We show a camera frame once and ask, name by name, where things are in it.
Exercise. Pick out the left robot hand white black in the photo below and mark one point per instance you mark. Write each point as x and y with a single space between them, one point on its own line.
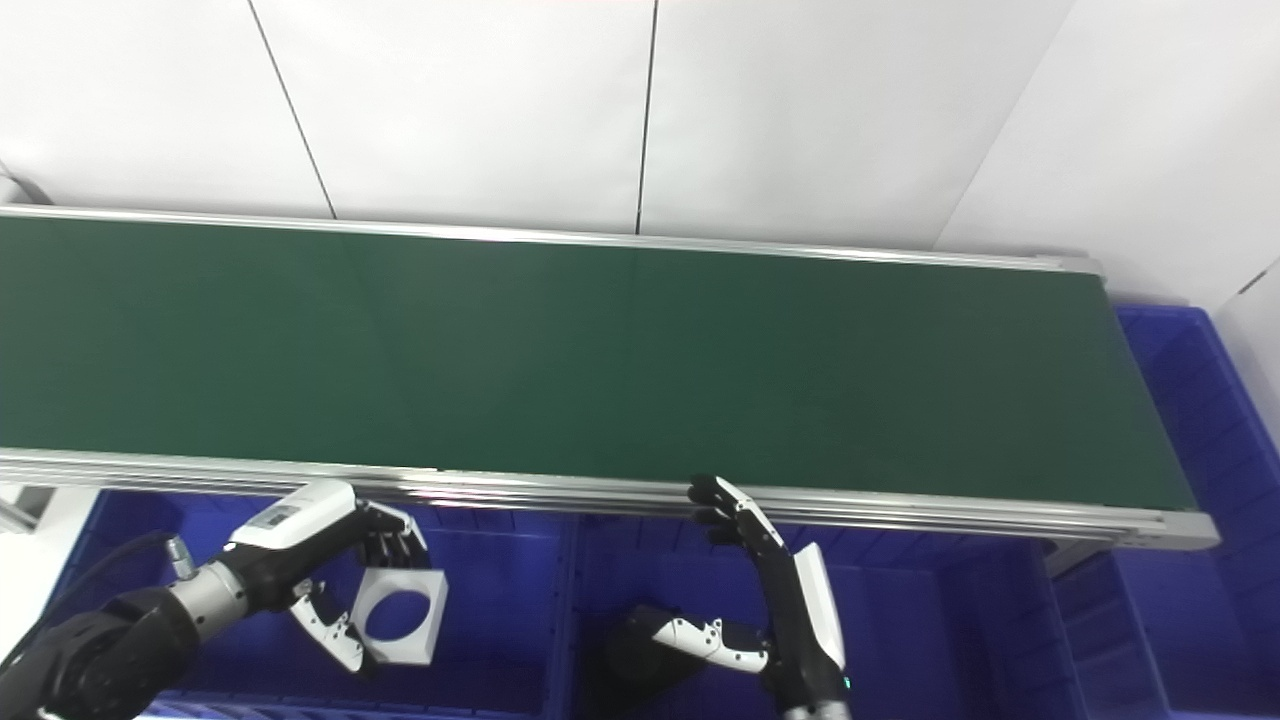
290 540

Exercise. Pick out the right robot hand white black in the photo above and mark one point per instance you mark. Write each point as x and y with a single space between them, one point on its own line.
805 620

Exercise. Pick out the white square part with hole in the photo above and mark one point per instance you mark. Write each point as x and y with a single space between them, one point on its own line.
425 620

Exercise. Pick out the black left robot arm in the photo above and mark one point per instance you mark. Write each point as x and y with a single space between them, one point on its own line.
110 650

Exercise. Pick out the green conveyor belt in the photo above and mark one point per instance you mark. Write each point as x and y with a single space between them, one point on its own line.
620 360
850 505

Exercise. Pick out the blue plastic bin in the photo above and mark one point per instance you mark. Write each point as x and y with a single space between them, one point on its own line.
930 640
500 610
1210 600

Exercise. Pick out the black part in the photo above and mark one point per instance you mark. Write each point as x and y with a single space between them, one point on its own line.
630 668

